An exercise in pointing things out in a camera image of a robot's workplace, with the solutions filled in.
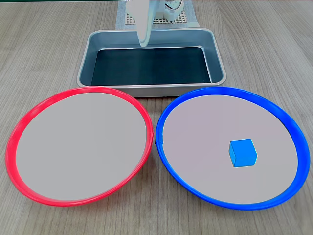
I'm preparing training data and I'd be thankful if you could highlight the pale perforated base plate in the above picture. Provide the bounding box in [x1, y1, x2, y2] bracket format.
[125, 9, 189, 25]

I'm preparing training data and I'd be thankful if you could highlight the blue cube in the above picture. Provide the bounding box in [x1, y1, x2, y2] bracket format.
[228, 138, 258, 168]

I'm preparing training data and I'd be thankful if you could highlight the black tray mat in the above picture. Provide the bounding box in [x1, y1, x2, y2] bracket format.
[90, 47, 212, 87]

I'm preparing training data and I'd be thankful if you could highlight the steel tray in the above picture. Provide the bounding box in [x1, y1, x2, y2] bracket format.
[76, 27, 227, 98]

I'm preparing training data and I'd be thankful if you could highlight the red-rimmed white plate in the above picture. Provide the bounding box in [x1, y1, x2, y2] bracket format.
[4, 86, 155, 208]

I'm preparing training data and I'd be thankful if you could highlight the blue-rimmed white plate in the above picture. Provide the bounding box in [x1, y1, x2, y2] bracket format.
[155, 86, 308, 211]

